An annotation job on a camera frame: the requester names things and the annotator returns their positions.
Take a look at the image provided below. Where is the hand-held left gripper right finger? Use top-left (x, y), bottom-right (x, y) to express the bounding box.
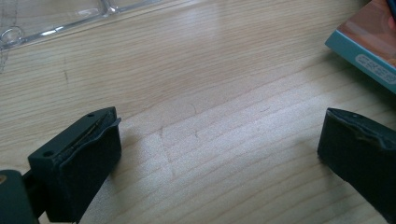
top-left (317, 106), bottom-right (396, 224)

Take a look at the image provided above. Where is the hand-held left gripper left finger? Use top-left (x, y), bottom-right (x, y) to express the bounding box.
top-left (27, 105), bottom-right (123, 224)

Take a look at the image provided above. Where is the colourful animals picture book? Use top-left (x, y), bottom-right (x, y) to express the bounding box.
top-left (324, 0), bottom-right (396, 94)

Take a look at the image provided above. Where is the clear wire book stand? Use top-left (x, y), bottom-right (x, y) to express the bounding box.
top-left (0, 0), bottom-right (163, 52)

